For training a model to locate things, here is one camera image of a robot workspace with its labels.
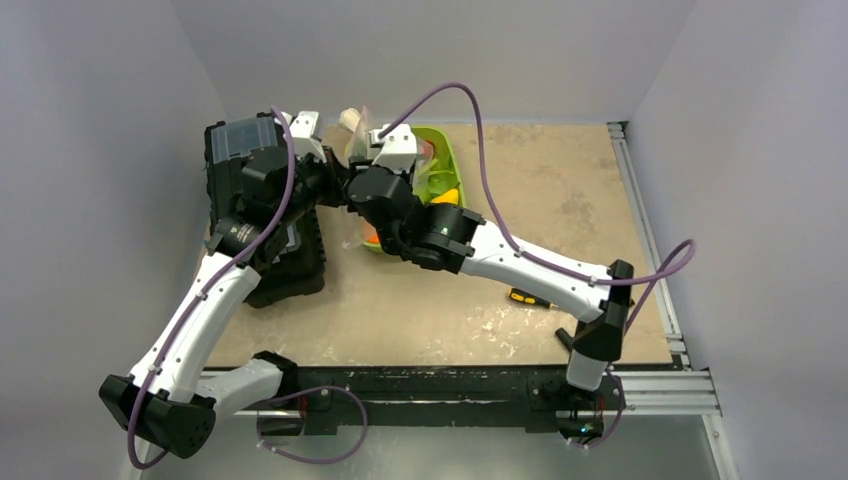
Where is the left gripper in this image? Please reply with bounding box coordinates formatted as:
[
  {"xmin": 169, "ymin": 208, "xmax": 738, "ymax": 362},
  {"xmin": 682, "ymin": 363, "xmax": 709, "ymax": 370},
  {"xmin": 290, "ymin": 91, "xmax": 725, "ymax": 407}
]
[{"xmin": 276, "ymin": 144, "xmax": 352, "ymax": 226}]

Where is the yellow toy pear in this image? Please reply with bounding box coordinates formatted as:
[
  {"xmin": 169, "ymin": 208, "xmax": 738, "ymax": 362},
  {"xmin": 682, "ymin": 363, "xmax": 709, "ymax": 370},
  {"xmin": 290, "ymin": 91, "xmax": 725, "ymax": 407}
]
[{"xmin": 430, "ymin": 188, "xmax": 461, "ymax": 205}]

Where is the clear zip top bag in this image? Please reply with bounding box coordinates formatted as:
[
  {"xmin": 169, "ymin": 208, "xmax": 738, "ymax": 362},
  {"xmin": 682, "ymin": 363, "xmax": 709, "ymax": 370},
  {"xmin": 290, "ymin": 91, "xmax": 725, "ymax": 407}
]
[{"xmin": 344, "ymin": 107, "xmax": 422, "ymax": 168}]

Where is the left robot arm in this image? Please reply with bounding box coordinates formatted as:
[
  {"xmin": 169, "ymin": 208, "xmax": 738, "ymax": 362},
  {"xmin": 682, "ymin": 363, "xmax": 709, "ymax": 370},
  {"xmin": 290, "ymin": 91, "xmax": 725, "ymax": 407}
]
[{"xmin": 99, "ymin": 145, "xmax": 348, "ymax": 470}]

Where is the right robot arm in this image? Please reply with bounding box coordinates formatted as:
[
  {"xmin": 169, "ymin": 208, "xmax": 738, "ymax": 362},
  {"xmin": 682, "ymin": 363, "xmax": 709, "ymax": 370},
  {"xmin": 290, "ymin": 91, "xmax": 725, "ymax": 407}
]
[{"xmin": 348, "ymin": 166, "xmax": 634, "ymax": 407}]

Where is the green plastic tray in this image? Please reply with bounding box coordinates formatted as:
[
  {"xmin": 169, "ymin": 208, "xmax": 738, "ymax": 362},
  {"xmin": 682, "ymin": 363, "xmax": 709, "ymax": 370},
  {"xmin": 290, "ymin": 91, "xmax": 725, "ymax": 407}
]
[{"xmin": 360, "ymin": 125, "xmax": 467, "ymax": 254}]

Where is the toy leek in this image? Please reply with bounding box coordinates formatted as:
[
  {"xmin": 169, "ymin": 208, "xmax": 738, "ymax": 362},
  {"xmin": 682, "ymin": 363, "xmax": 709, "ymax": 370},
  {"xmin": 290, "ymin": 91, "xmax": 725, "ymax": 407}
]
[{"xmin": 338, "ymin": 108, "xmax": 368, "ymax": 134}]

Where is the black toolbox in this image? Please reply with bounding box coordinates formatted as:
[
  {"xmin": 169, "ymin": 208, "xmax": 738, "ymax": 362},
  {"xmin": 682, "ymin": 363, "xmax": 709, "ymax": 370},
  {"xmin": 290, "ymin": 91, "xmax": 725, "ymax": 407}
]
[{"xmin": 204, "ymin": 113, "xmax": 326, "ymax": 309}]

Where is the yellow black screwdriver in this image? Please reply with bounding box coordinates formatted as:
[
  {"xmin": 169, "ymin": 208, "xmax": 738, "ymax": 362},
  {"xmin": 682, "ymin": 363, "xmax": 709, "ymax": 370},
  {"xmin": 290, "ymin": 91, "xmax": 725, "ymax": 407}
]
[{"xmin": 509, "ymin": 288, "xmax": 552, "ymax": 309}]

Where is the black hammer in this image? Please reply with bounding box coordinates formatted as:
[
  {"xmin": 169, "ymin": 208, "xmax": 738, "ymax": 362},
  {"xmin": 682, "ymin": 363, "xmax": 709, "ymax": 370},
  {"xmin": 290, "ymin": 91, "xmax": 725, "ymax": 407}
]
[{"xmin": 555, "ymin": 327, "xmax": 574, "ymax": 351}]

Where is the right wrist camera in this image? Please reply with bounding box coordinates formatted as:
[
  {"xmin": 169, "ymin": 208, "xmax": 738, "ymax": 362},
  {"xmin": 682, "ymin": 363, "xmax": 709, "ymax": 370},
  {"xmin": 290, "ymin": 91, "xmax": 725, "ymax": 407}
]
[{"xmin": 366, "ymin": 123, "xmax": 418, "ymax": 174}]

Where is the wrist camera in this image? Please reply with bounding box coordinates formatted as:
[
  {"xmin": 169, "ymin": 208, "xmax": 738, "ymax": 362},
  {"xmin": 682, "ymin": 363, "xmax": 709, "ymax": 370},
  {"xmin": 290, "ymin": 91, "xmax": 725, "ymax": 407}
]
[
  {"xmin": 366, "ymin": 123, "xmax": 418, "ymax": 174},
  {"xmin": 289, "ymin": 110, "xmax": 327, "ymax": 163}
]

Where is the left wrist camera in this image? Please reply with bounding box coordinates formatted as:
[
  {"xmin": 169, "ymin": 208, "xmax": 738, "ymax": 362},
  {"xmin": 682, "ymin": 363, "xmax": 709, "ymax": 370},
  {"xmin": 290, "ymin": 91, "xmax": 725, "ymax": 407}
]
[{"xmin": 289, "ymin": 110, "xmax": 327, "ymax": 163}]

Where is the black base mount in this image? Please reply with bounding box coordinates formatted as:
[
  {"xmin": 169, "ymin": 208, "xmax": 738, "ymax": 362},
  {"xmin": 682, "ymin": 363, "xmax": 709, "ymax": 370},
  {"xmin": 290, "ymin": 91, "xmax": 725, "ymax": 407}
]
[{"xmin": 253, "ymin": 365, "xmax": 626, "ymax": 445}]

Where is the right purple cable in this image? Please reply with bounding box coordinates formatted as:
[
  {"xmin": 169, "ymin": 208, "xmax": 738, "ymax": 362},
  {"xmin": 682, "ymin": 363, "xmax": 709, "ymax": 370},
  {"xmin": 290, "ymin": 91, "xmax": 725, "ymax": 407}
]
[{"xmin": 377, "ymin": 82, "xmax": 698, "ymax": 452}]

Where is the aluminium frame rail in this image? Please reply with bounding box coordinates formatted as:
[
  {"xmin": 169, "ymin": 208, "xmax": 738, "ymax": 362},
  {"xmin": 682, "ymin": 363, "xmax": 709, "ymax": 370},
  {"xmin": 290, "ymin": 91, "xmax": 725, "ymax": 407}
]
[{"xmin": 198, "ymin": 121, "xmax": 740, "ymax": 480}]

